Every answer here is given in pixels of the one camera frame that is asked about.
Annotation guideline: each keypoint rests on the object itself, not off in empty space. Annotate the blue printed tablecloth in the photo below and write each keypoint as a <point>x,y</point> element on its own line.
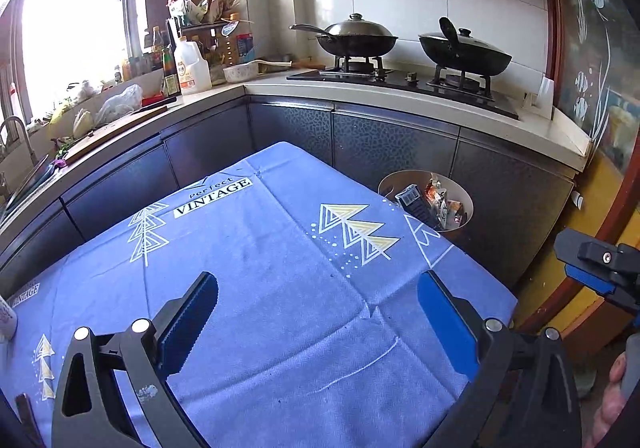
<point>300,303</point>

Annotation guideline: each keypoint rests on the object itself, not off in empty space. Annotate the white plastic jug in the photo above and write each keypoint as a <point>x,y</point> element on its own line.
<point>192,68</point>

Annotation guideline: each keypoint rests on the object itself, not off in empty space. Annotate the person's right hand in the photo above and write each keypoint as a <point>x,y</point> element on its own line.
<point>607,413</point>

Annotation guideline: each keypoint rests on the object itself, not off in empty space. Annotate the small white cup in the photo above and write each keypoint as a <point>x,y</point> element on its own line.
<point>546,93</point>

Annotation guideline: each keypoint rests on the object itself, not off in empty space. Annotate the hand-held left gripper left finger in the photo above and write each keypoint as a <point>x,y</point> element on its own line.
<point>187,323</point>

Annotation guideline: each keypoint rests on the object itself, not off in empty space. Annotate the dark soy sauce bottle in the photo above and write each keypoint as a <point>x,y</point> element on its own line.
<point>171,76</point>

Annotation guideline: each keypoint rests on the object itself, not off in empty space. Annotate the rack of snack packets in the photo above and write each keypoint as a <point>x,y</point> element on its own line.
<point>205,6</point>

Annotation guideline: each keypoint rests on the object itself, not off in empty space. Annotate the yellow cooking oil bottle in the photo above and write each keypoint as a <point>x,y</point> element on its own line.
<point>226,51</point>

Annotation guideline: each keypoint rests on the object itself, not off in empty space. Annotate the steel sink faucet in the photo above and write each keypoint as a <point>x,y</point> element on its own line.
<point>22,133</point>

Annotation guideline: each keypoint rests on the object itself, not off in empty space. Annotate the black gas stove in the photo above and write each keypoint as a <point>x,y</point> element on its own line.
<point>400,83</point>

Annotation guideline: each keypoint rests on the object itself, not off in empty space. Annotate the wooden cutting board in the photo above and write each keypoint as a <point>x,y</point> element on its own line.
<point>115,131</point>

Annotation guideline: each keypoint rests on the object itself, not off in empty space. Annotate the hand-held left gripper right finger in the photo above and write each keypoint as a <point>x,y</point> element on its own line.
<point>447,323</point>

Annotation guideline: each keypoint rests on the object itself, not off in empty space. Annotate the dark blue carton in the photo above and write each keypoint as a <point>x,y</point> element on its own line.
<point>417,208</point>

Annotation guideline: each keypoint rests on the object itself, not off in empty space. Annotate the black wok with spatula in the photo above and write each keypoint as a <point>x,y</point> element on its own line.
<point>465,53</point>

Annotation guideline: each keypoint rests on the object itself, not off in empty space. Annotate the white patterned bowl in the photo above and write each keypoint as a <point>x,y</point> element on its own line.
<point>240,72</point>

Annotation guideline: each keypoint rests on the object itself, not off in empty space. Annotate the white cylindrical container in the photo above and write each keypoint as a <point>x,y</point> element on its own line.
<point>7,318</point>

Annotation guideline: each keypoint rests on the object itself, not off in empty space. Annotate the orange snack packet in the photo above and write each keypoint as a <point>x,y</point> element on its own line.
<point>450,210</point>

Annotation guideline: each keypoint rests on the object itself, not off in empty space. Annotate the yellow green plastic bag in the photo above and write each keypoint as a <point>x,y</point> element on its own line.
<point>70,116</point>

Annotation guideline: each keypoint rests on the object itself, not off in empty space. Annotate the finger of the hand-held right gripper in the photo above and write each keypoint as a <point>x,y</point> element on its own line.
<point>590,278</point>

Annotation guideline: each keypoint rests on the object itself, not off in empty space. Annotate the clear plastic bag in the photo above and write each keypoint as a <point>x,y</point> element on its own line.
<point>120,103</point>

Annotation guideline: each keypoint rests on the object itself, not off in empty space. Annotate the painted glass door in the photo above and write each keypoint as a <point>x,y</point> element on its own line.
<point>590,53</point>

